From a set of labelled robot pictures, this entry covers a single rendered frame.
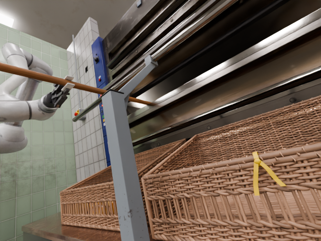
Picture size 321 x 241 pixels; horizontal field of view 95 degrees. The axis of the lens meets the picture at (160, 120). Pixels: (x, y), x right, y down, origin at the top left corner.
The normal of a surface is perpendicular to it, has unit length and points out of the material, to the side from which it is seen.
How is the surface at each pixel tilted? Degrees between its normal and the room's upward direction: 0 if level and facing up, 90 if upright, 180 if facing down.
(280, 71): 70
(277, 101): 90
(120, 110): 90
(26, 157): 90
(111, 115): 90
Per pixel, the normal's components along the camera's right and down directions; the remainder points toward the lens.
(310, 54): -0.65, -0.39
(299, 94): -0.61, -0.07
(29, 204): 0.76, -0.34
